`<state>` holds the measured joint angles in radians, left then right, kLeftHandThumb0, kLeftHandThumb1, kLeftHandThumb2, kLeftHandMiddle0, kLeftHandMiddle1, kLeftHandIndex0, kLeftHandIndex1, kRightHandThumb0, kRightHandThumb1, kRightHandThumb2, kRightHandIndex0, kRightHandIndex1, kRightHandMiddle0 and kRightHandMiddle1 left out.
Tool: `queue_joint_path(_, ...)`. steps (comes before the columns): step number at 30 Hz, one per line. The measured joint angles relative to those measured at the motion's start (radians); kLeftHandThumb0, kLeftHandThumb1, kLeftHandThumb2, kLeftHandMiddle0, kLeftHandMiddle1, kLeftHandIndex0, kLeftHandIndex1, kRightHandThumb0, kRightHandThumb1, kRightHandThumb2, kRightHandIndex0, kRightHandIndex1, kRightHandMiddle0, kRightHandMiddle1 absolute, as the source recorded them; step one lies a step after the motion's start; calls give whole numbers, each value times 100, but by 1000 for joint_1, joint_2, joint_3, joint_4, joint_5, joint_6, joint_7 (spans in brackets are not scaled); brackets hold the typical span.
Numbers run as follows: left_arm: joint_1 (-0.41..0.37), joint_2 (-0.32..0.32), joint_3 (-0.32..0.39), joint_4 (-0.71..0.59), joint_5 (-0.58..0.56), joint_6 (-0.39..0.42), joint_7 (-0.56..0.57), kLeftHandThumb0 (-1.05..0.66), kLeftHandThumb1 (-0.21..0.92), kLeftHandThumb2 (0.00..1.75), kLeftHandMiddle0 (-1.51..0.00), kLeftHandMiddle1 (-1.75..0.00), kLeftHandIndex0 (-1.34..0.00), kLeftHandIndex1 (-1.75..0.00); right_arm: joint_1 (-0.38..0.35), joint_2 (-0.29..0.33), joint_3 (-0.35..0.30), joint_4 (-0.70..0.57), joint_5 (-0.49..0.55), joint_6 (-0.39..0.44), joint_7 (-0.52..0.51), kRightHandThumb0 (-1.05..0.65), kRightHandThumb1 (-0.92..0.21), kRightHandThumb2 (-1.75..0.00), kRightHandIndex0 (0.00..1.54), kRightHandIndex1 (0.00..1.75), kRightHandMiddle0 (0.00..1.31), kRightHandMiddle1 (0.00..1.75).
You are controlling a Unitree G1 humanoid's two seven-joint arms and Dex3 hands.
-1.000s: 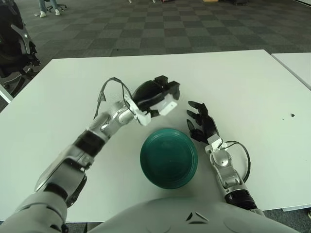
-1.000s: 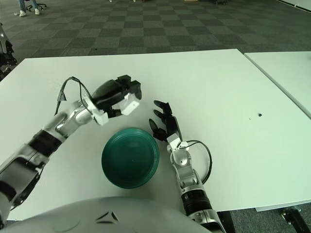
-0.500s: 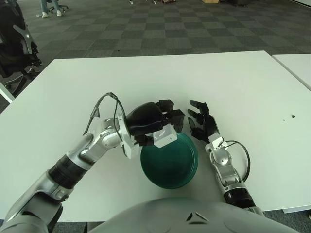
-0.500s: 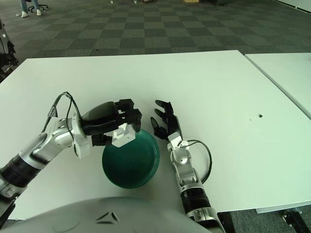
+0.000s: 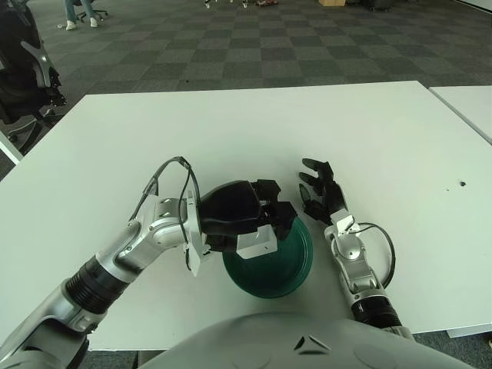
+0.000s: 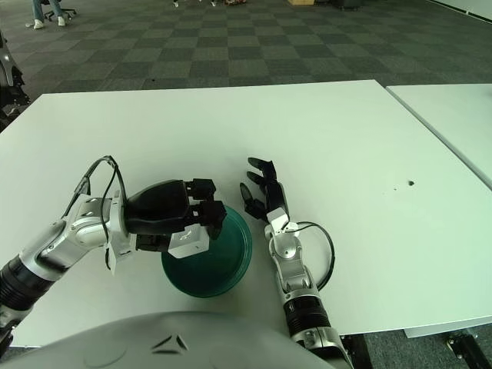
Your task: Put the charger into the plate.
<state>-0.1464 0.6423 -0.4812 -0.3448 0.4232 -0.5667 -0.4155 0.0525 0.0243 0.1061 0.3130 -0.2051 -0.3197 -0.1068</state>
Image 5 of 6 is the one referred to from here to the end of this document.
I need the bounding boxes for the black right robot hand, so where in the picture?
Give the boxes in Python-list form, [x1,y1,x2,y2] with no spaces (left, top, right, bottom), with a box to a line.
[298,157,351,226]

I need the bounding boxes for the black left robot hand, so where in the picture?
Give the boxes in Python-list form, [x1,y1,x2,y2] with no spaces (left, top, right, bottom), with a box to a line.
[198,178,299,254]

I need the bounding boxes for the white wall charger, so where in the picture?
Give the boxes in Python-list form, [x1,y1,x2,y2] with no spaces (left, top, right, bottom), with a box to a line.
[236,224,278,259]

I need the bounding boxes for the dark green round plate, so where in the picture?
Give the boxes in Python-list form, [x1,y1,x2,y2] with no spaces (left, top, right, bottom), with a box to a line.
[221,217,314,299]

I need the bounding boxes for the grey robot torso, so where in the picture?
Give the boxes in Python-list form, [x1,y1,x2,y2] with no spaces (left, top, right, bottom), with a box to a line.
[140,311,477,369]

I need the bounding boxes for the white neighbouring table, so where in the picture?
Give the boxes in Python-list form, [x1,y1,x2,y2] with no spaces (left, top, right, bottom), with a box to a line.
[428,85,492,145]

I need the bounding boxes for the black swivel chair base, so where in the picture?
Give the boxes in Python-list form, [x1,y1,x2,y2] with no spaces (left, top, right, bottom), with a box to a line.
[75,0,109,21]

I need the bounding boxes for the black grey office chair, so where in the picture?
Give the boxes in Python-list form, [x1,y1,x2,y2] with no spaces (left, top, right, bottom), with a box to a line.
[0,0,67,153]

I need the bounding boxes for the seated person in jeans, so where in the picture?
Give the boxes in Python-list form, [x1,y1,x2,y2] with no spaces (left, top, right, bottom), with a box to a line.
[64,0,99,31]

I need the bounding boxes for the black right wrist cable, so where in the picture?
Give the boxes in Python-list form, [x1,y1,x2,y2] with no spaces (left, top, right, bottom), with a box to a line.
[351,221,396,288]

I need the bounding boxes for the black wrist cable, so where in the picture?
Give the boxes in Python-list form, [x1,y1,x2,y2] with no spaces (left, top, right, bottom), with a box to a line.
[132,155,201,271]
[351,221,396,288]

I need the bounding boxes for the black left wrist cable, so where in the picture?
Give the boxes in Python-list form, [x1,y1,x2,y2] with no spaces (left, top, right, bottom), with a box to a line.
[132,155,201,271]

